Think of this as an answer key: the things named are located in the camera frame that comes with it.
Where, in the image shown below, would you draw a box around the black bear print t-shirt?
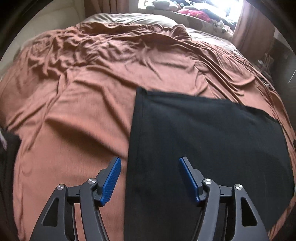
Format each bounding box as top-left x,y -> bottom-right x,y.
124,88 -> 295,240

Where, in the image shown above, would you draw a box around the brown bed blanket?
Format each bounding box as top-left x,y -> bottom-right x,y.
1,23 -> 295,240

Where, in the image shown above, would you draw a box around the black garment on bed left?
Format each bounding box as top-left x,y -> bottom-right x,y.
1,128 -> 21,240

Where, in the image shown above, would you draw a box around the white bedside table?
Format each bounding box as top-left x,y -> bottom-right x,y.
256,53 -> 274,82

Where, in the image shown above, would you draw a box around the bear pattern window cushion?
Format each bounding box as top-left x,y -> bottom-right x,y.
138,8 -> 233,41

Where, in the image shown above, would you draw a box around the right pink curtain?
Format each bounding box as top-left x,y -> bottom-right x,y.
231,1 -> 275,62

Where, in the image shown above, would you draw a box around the pink curtain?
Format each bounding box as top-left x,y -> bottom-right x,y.
84,0 -> 129,16
231,1 -> 275,62

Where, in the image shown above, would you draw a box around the beige pillow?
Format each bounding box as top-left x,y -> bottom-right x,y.
81,13 -> 178,27

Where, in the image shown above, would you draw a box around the cream padded headboard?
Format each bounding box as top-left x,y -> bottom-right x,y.
1,0 -> 85,75

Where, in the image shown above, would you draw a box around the plush toys on sill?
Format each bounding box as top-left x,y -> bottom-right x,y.
144,1 -> 237,30

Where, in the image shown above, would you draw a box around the left pink curtain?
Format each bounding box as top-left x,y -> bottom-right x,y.
84,0 -> 129,16

